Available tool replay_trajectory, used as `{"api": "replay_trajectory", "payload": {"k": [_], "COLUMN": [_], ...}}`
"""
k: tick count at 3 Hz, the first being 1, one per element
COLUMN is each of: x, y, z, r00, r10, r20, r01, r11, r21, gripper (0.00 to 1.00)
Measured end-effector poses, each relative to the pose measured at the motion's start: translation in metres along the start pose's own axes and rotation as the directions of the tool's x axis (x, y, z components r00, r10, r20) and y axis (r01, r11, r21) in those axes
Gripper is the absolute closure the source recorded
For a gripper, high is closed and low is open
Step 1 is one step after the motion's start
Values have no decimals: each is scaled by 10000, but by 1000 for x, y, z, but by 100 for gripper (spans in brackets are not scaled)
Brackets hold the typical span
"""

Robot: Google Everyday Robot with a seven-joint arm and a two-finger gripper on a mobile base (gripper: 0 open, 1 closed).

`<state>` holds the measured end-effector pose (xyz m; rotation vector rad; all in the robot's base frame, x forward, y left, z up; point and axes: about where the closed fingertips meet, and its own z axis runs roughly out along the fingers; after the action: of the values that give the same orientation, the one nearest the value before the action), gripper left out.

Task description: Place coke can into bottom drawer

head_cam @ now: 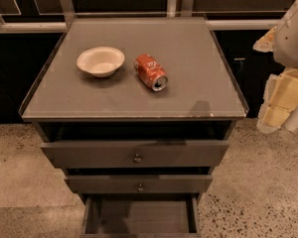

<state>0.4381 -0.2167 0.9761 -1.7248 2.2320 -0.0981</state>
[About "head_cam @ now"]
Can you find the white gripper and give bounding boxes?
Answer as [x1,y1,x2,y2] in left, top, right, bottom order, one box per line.
[253,27,298,134]

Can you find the red coke can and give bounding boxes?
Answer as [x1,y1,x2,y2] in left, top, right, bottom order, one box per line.
[134,54,168,91]

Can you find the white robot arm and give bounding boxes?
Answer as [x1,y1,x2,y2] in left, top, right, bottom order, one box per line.
[253,0,298,134]

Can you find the grey top drawer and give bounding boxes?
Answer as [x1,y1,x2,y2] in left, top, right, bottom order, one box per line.
[41,140,228,169]

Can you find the grey drawer cabinet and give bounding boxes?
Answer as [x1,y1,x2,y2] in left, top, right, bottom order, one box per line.
[18,16,250,238]

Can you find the grey open bottom drawer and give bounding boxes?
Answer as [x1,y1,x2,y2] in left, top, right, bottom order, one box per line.
[79,194,202,238]

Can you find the grey middle drawer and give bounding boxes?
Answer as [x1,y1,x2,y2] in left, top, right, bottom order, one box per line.
[66,175,213,194]

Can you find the white paper bowl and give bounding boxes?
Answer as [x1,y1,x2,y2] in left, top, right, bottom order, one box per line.
[76,47,125,77]

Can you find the white cylindrical post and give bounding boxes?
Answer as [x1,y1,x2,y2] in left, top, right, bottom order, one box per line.
[283,107,298,131]

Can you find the metal railing frame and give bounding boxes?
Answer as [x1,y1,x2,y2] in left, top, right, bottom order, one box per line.
[0,0,295,33]

